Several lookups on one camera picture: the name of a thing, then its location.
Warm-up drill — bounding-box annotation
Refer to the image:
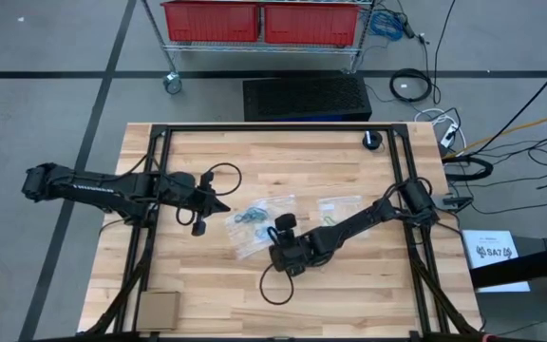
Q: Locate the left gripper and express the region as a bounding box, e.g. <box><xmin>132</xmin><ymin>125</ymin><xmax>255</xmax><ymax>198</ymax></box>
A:
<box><xmin>159</xmin><ymin>171</ymin><xmax>231</xmax><ymax>238</ymax></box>

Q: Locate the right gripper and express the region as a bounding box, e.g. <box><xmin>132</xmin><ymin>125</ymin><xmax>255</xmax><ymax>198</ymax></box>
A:
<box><xmin>269</xmin><ymin>213</ymin><xmax>325</xmax><ymax>265</ymax></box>

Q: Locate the brown cardboard piece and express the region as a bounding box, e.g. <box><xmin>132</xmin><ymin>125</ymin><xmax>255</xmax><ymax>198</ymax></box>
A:
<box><xmin>136</xmin><ymin>290</ymin><xmax>181</xmax><ymax>333</ymax></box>

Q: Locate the black perforated metal box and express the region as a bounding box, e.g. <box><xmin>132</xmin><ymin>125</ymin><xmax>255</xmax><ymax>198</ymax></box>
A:
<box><xmin>241</xmin><ymin>74</ymin><xmax>373</xmax><ymax>123</ymax></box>

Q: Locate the red plastic bin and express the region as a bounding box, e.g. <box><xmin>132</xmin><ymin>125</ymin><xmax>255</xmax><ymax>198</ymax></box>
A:
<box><xmin>263</xmin><ymin>2</ymin><xmax>362</xmax><ymax>48</ymax></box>
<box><xmin>160</xmin><ymin>0</ymin><xmax>261</xmax><ymax>43</ymax></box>

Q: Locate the white power strip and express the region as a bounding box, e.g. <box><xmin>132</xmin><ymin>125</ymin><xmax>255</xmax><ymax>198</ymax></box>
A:
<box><xmin>439</xmin><ymin>122</ymin><xmax>460</xmax><ymax>149</ymax></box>

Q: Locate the white paper sign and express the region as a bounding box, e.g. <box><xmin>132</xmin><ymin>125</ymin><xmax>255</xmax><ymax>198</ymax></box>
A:
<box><xmin>462</xmin><ymin>229</ymin><xmax>532</xmax><ymax>294</ymax></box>

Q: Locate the grey cabinet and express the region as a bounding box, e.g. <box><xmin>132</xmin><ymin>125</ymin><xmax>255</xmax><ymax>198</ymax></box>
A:
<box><xmin>471</xmin><ymin>235</ymin><xmax>547</xmax><ymax>342</ymax></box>

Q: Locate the black bar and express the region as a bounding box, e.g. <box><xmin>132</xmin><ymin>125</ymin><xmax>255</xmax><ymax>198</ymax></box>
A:
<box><xmin>469</xmin><ymin>240</ymin><xmax>547</xmax><ymax>291</ymax></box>

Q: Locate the black power adapter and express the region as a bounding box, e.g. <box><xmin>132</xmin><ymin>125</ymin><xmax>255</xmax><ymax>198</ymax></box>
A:
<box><xmin>399</xmin><ymin>12</ymin><xmax>418</xmax><ymax>40</ymax></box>

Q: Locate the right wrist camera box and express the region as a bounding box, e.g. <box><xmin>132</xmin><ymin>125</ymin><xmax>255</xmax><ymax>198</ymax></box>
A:
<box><xmin>280</xmin><ymin>263</ymin><xmax>306</xmax><ymax>278</ymax></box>

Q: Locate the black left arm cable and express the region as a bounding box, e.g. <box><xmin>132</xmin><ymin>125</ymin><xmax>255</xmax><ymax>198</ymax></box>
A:
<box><xmin>205</xmin><ymin>161</ymin><xmax>243</xmax><ymax>198</ymax></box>

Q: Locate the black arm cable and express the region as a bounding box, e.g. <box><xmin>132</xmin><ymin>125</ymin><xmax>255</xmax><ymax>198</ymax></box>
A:
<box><xmin>205</xmin><ymin>161</ymin><xmax>243</xmax><ymax>198</ymax></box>
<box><xmin>258</xmin><ymin>262</ymin><xmax>296</xmax><ymax>306</ymax></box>

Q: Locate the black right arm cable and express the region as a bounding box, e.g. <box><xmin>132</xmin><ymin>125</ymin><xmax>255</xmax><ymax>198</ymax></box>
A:
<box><xmin>258</xmin><ymin>262</ymin><xmax>296</xmax><ymax>306</ymax></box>

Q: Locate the black aluminium table frame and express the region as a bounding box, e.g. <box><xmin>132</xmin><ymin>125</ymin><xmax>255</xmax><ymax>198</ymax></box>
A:
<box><xmin>77</xmin><ymin>122</ymin><xmax>491</xmax><ymax>342</ymax></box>

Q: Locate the chrome wire shelving rack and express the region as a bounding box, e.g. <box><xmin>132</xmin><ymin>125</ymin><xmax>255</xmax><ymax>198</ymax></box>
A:
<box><xmin>139</xmin><ymin>0</ymin><xmax>378</xmax><ymax>95</ymax></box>

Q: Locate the thick black cable loop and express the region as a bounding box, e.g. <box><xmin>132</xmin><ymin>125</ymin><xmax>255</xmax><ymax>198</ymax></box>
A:
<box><xmin>442</xmin><ymin>155</ymin><xmax>495</xmax><ymax>182</ymax></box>

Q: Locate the white cable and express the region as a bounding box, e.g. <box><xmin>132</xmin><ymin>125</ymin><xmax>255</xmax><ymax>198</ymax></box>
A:
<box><xmin>413</xmin><ymin>107</ymin><xmax>468</xmax><ymax>151</ymax></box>

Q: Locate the black cable coil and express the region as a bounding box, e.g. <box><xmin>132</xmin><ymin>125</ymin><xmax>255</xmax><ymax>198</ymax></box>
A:
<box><xmin>388</xmin><ymin>67</ymin><xmax>434</xmax><ymax>104</ymax></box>

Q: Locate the blue cable coil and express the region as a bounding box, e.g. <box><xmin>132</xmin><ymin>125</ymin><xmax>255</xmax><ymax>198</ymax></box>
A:
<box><xmin>367</xmin><ymin>9</ymin><xmax>406</xmax><ymax>42</ymax></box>

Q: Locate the yellow floor cable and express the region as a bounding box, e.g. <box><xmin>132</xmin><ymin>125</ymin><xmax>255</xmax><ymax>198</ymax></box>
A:
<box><xmin>443</xmin><ymin>107</ymin><xmax>547</xmax><ymax>159</ymax></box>

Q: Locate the thin black hanging cable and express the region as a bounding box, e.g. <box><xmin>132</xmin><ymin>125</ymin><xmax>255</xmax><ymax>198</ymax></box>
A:
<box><xmin>430</xmin><ymin>0</ymin><xmax>459</xmax><ymax>105</ymax></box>

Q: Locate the black diagonal cable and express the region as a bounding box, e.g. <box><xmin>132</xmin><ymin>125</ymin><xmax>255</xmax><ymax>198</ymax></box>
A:
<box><xmin>472</xmin><ymin>47</ymin><xmax>547</xmax><ymax>156</ymax></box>

